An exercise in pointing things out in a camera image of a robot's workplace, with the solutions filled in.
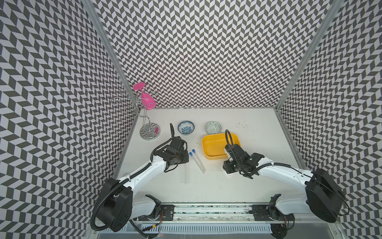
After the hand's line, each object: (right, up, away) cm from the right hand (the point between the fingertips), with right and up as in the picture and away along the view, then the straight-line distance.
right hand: (227, 168), depth 84 cm
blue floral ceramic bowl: (-25, +23, +21) cm, 40 cm away
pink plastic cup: (-48, +40, +8) cm, 63 cm away
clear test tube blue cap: (-21, +6, +9) cm, 24 cm away
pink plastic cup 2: (-53, +48, +4) cm, 72 cm away
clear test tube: (-19, +8, +11) cm, 24 cm away
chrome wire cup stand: (-51, +20, +17) cm, 58 cm away
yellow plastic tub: (-6, +11, +14) cm, 19 cm away
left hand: (-24, +6, +1) cm, 25 cm away
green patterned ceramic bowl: (-6, +23, +21) cm, 31 cm away
